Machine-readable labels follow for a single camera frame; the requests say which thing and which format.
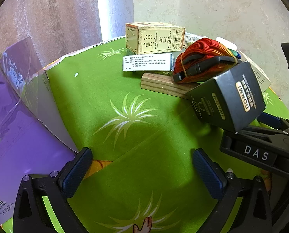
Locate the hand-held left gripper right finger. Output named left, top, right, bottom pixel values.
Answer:
left=192, top=148, right=273, bottom=233

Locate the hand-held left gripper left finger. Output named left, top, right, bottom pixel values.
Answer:
left=12, top=147, right=94, bottom=233

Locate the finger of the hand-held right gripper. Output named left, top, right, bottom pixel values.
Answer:
left=223, top=126, right=289, bottom=141
left=257, top=112, right=289, bottom=134

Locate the black cardboard box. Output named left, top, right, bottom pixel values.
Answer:
left=185, top=61, right=266, bottom=132

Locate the purple storage box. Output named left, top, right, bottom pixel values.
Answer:
left=0, top=36, right=79, bottom=226

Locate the rainbow strap with black buckle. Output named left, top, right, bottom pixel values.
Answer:
left=172, top=38, right=242, bottom=84

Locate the white and blue medicine box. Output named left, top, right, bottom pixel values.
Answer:
left=122, top=53, right=175, bottom=74

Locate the yellow medicine box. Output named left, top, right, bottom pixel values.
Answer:
left=125, top=22, right=186, bottom=55

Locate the green printed desktop cloth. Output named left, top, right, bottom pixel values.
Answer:
left=1, top=37, right=289, bottom=233

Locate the white cardboard box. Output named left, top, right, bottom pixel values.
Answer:
left=238, top=51, right=272, bottom=95

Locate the wooden block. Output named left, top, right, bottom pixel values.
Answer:
left=141, top=72, right=201, bottom=100

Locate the small white box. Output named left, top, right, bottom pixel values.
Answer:
left=184, top=32, right=198, bottom=46

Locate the pink patterned curtain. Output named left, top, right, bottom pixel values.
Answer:
left=0, top=0, right=104, bottom=66

